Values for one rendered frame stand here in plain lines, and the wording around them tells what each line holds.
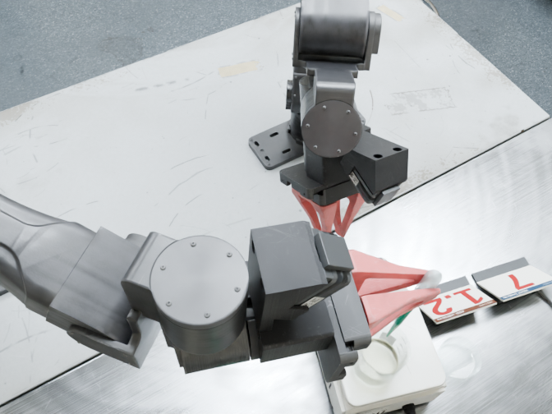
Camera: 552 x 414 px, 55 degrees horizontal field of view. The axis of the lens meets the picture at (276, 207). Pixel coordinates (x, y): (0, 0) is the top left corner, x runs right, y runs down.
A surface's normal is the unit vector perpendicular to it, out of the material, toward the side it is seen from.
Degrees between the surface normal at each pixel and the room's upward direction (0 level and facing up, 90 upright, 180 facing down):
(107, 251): 24
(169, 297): 3
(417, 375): 0
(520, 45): 0
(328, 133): 61
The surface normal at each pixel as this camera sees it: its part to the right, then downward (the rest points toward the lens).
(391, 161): 0.52, 0.37
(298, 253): 0.07, -0.51
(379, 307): 0.42, -0.53
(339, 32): -0.03, 0.50
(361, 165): -0.85, 0.31
